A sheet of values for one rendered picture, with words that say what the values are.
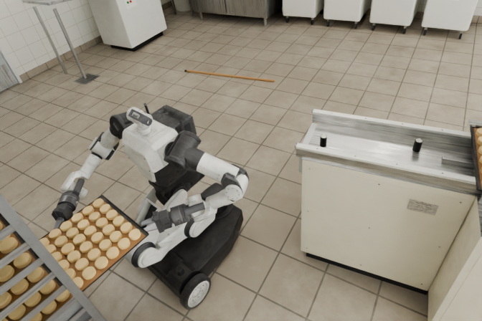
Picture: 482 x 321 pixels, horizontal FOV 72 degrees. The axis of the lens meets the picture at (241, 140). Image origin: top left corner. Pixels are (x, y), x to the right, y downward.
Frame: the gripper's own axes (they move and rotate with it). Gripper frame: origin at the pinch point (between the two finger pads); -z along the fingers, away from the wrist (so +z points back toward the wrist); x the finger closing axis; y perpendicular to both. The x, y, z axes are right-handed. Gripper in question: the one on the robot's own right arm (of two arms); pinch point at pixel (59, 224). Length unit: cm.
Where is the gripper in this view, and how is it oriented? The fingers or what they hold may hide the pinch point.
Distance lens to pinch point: 185.3
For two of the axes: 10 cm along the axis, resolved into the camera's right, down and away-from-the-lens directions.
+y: 9.9, -1.3, 0.0
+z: -0.8, -6.2, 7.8
